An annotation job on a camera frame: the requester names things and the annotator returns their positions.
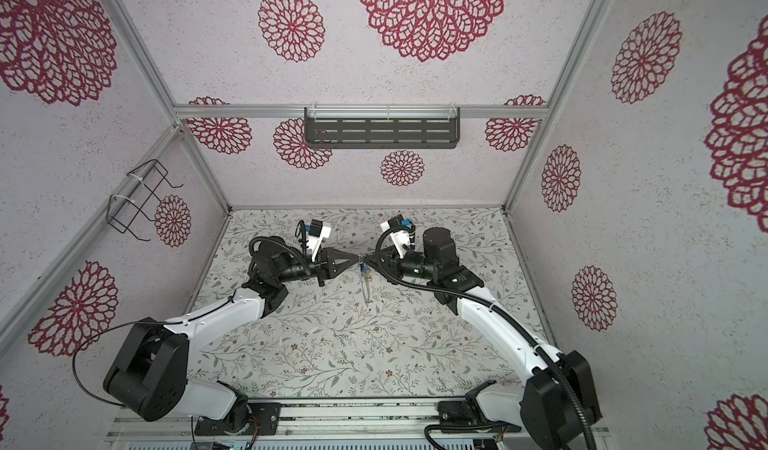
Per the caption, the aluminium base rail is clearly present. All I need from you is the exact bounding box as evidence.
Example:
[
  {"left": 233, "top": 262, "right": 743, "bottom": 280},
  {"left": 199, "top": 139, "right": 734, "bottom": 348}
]
[{"left": 101, "top": 397, "right": 610, "bottom": 450}]

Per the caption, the grey slotted wall shelf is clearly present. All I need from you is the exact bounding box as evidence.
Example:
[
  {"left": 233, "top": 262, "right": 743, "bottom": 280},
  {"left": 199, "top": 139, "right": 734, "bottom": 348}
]
[{"left": 304, "top": 107, "right": 461, "bottom": 150}]

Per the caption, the black corrugated right cable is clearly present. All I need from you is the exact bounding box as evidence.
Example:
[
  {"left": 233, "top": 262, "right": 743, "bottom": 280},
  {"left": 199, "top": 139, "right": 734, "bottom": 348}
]
[{"left": 374, "top": 226, "right": 599, "bottom": 450}]

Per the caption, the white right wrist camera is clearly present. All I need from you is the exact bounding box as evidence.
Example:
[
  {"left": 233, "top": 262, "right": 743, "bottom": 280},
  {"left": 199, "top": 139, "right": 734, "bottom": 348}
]
[{"left": 380, "top": 214, "right": 416, "bottom": 259}]

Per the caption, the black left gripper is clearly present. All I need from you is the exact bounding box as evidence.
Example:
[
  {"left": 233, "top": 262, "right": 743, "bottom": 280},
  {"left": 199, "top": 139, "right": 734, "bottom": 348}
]
[{"left": 277, "top": 247, "right": 359, "bottom": 287}]

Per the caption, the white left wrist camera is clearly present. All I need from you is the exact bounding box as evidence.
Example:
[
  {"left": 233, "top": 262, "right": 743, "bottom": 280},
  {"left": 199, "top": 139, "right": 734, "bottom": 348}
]
[{"left": 295, "top": 219, "right": 332, "bottom": 263}]

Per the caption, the black wire wall basket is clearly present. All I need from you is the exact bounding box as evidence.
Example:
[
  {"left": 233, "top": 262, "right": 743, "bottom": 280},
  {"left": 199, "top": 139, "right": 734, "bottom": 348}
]
[{"left": 105, "top": 159, "right": 183, "bottom": 243}]

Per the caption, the black corrugated cable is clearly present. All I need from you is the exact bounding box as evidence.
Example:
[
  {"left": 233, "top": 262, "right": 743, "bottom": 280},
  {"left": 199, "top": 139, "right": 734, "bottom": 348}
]
[
  {"left": 248, "top": 235, "right": 313, "bottom": 277},
  {"left": 374, "top": 226, "right": 599, "bottom": 450}
]

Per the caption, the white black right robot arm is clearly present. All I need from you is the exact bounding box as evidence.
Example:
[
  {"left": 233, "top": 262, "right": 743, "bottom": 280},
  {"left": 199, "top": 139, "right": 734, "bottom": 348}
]
[{"left": 370, "top": 221, "right": 602, "bottom": 449}]

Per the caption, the thin black left cable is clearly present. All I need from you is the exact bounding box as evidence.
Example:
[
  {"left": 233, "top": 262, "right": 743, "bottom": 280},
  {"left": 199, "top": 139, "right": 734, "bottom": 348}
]
[{"left": 71, "top": 296, "right": 238, "bottom": 408}]

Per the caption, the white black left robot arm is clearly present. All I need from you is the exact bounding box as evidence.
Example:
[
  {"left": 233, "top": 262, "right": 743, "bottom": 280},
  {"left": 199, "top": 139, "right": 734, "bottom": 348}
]
[{"left": 103, "top": 237, "right": 360, "bottom": 434}]

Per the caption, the black corrugated left cable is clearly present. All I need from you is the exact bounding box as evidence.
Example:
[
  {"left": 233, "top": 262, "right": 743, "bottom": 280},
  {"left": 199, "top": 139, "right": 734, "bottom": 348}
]
[{"left": 248, "top": 235, "right": 313, "bottom": 277}]

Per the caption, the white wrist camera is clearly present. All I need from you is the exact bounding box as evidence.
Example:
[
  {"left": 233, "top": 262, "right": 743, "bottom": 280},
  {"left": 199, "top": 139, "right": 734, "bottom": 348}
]
[
  {"left": 295, "top": 219, "right": 332, "bottom": 263},
  {"left": 380, "top": 214, "right": 416, "bottom": 259}
]

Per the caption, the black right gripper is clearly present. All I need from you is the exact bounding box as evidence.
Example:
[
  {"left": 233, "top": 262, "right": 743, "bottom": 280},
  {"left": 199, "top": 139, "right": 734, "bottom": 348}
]
[{"left": 366, "top": 246, "right": 441, "bottom": 288}]

